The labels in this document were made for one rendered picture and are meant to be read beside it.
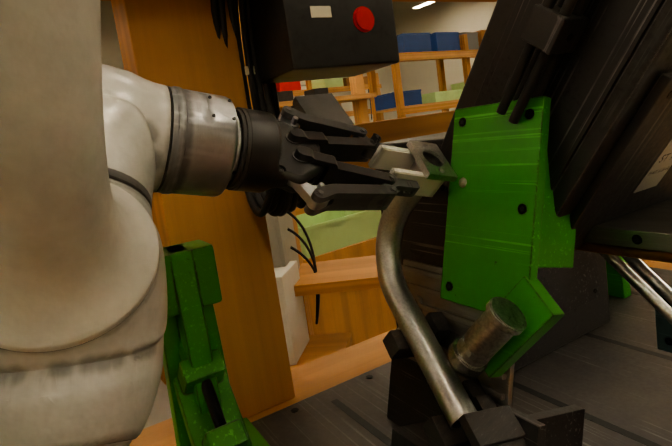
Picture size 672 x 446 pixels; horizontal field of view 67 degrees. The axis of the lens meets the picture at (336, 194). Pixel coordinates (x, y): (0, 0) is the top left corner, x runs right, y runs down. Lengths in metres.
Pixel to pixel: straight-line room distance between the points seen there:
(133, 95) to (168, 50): 0.31
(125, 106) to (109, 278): 0.16
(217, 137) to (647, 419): 0.56
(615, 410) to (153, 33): 0.72
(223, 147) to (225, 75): 0.32
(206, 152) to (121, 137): 0.07
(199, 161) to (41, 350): 0.19
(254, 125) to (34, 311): 0.24
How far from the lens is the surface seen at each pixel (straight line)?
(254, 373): 0.78
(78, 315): 0.28
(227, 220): 0.72
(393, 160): 0.56
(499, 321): 0.47
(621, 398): 0.75
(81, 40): 0.22
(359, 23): 0.71
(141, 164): 0.38
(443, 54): 6.22
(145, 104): 0.41
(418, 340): 0.56
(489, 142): 0.54
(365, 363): 0.89
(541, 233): 0.52
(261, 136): 0.44
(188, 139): 0.41
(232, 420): 0.59
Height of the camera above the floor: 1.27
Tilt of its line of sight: 7 degrees down
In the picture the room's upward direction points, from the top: 8 degrees counter-clockwise
